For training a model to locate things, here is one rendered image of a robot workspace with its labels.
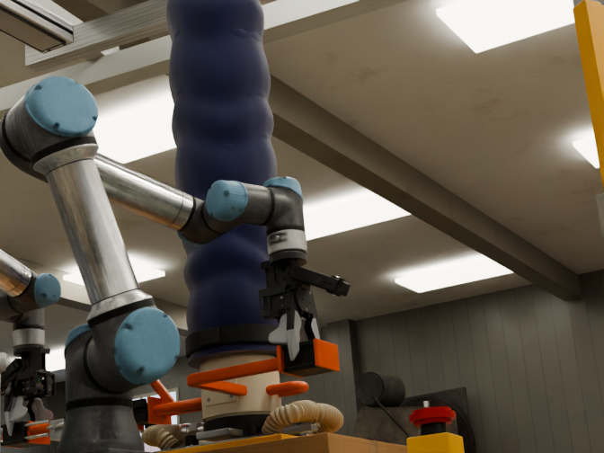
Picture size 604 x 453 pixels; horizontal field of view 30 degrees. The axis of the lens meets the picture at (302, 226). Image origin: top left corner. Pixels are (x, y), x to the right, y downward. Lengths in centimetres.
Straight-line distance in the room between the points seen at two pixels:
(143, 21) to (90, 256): 302
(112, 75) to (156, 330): 346
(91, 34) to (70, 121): 308
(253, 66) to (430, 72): 496
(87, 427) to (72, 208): 37
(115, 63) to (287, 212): 321
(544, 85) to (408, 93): 94
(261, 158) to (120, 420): 78
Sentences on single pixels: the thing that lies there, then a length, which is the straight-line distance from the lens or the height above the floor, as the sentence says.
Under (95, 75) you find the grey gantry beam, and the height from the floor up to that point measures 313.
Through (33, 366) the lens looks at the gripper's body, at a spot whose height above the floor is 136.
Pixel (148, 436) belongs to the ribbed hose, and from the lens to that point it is 243.
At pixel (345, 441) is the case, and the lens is 218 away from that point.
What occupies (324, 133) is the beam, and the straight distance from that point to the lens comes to 775.
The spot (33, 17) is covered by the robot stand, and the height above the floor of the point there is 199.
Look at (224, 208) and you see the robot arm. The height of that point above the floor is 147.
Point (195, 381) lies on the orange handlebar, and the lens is 219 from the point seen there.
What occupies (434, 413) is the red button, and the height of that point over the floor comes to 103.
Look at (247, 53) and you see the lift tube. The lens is 260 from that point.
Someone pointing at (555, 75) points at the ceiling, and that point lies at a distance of 785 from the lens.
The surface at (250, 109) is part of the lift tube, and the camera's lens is 254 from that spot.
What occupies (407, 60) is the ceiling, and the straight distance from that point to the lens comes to 730.
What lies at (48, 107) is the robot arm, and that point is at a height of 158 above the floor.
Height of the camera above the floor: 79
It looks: 18 degrees up
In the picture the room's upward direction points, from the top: 5 degrees counter-clockwise
